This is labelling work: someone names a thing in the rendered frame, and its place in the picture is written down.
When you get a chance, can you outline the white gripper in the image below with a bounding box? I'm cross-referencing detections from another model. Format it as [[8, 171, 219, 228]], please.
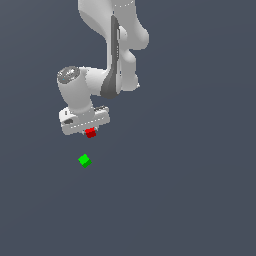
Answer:
[[58, 105, 111, 136]]

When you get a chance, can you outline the red cube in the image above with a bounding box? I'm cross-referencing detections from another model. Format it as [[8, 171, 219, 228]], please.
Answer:
[[85, 127, 97, 139]]

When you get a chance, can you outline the green cube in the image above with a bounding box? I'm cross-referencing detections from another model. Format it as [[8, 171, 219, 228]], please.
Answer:
[[77, 153, 93, 169]]

